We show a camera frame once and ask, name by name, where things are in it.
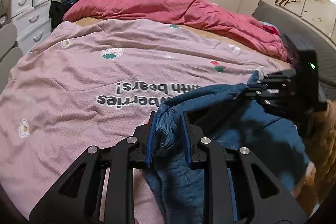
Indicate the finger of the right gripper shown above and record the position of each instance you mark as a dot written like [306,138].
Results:
[279,77]
[265,98]

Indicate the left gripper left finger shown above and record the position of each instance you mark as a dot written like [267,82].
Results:
[98,186]

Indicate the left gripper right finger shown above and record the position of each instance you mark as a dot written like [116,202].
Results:
[238,187]

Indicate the blue denim pants lace hem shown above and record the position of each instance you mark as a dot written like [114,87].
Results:
[225,115]

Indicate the grey padded headboard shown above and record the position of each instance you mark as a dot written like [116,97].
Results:
[288,24]

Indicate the brown plush teddy bear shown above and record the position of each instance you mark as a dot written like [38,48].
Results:
[320,148]

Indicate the pink strawberry bear bedsheet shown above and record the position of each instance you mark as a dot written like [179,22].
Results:
[94,85]

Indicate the red pink quilt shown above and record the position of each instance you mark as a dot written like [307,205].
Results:
[198,14]

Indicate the grey padded bed footboard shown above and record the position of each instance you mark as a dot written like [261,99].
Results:
[10,52]

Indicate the white drawer cabinet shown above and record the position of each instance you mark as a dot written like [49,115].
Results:
[32,21]

